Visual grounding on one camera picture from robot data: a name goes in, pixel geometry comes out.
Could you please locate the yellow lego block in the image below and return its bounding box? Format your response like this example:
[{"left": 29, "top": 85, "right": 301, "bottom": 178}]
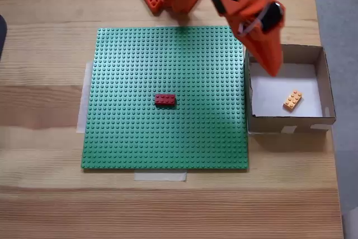
[{"left": 282, "top": 89, "right": 304, "bottom": 112}]

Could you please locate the open cardboard box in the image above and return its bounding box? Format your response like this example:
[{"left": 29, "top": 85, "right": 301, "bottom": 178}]
[{"left": 243, "top": 42, "right": 337, "bottom": 136}]

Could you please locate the red lego block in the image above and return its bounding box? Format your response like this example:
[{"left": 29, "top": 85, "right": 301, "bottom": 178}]
[{"left": 154, "top": 93, "right": 177, "bottom": 109}]

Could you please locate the green lego baseplate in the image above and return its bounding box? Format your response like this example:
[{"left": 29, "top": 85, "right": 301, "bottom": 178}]
[{"left": 80, "top": 25, "right": 249, "bottom": 171}]

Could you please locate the white paper sheet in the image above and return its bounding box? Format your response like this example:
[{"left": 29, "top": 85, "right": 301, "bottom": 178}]
[{"left": 248, "top": 62, "right": 324, "bottom": 118}]

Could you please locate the short masking tape strip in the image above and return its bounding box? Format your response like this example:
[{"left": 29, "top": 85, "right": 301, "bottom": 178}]
[{"left": 133, "top": 170, "right": 187, "bottom": 182}]

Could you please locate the long masking tape strip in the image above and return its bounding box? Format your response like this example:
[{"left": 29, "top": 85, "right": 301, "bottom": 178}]
[{"left": 76, "top": 61, "right": 95, "bottom": 134}]

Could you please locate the black rounded object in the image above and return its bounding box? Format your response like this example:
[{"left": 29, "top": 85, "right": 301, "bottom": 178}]
[{"left": 0, "top": 14, "right": 8, "bottom": 61}]

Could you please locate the servo cable on arm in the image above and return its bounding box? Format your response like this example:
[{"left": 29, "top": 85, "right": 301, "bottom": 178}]
[{"left": 236, "top": 0, "right": 278, "bottom": 36}]

